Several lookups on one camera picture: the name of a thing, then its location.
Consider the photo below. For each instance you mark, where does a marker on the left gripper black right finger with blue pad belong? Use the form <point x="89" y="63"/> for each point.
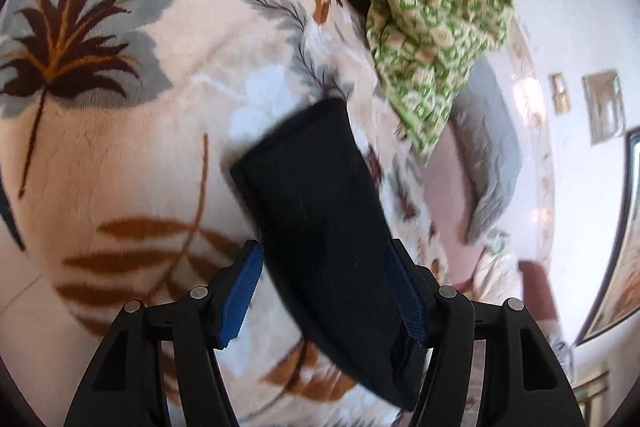
<point x="489" y="365"/>

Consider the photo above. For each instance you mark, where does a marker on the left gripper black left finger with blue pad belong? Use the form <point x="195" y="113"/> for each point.
<point x="122" y="385"/>

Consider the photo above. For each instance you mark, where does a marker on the black pants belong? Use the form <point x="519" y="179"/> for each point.
<point x="325" y="238"/>

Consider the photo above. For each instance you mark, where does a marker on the reddish brown armchair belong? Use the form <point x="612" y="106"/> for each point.
<point x="538" y="298"/>

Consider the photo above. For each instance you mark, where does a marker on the cream floral pillow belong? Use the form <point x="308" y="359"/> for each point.
<point x="496" y="276"/>

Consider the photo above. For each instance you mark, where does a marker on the pink bed sheet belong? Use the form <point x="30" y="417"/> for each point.
<point x="450" y="197"/>

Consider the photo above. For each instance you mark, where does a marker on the grey quilted pillow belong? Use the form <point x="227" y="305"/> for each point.
<point x="491" y="154"/>

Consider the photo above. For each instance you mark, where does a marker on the leaf print fleece blanket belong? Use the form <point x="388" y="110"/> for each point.
<point x="119" y="120"/>

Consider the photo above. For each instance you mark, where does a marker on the green checkered quilt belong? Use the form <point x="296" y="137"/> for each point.
<point x="423" y="51"/>

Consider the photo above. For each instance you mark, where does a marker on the framed wall niche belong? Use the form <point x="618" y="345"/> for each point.
<point x="605" y="103"/>

